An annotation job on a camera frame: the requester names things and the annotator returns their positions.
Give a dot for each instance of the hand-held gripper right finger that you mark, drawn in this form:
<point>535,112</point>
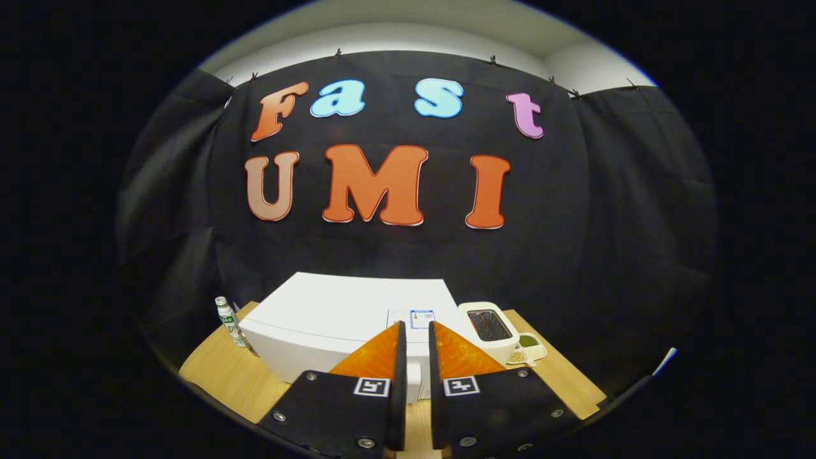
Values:
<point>434,370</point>

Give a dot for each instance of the white toaster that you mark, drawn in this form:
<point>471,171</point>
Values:
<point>503,344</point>

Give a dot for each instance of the white microwave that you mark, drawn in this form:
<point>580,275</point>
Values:
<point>331,312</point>

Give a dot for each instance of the white divided dish with beans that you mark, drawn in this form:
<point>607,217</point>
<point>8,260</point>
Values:
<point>530,347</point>

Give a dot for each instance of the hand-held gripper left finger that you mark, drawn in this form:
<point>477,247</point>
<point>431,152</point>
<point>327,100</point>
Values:
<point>400,370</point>

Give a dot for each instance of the white bottle with green label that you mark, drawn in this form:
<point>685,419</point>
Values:
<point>231,322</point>

